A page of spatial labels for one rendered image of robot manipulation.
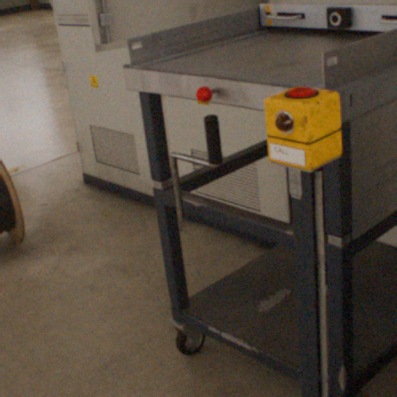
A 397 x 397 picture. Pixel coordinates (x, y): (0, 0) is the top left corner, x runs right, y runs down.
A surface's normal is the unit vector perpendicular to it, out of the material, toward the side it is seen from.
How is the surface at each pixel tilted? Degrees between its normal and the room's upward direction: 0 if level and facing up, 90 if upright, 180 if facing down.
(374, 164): 90
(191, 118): 90
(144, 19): 90
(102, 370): 0
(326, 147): 90
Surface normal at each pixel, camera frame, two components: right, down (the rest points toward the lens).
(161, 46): 0.69, 0.22
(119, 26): 0.29, 0.34
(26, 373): -0.11, -0.91
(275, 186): -0.72, 0.34
